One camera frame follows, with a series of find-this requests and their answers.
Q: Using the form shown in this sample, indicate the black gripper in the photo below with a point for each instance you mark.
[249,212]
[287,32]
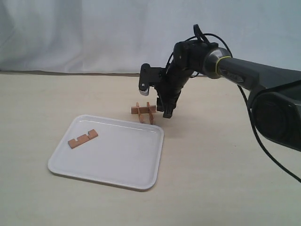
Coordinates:
[188,57]

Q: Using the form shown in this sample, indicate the notched wooden piece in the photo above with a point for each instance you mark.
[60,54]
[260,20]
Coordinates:
[150,112]
[140,116]
[73,143]
[143,109]

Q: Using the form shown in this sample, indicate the white rectangular plastic tray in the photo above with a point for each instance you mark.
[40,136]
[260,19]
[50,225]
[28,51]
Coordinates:
[125,153]

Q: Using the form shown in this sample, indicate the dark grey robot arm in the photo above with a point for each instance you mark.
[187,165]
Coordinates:
[275,93]

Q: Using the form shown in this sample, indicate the white backdrop cloth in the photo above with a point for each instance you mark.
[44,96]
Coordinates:
[117,36]

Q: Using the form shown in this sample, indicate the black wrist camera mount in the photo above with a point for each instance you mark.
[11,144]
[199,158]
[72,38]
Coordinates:
[149,77]

